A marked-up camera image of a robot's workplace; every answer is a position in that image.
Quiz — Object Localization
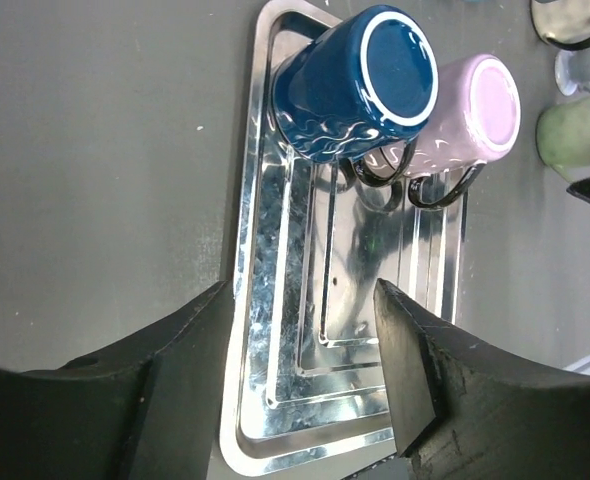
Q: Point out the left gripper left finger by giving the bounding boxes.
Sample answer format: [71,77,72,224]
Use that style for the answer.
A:
[0,281,234,479]

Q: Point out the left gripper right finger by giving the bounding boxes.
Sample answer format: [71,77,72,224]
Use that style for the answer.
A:
[374,280,590,479]

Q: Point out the light green mug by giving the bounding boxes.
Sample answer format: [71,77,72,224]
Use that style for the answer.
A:
[535,95,590,183]

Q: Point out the purple mug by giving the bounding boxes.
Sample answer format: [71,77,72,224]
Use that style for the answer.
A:
[353,53,521,210]

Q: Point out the dark blue mug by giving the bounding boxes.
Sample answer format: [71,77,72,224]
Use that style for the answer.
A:
[272,5,439,187]

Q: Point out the light blue mug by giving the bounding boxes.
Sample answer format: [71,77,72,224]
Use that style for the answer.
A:
[554,47,590,97]

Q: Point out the cream beige mug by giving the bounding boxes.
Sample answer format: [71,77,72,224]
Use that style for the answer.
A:
[530,0,590,51]

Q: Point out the silver metal tray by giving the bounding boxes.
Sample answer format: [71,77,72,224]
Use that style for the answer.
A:
[219,1,466,477]

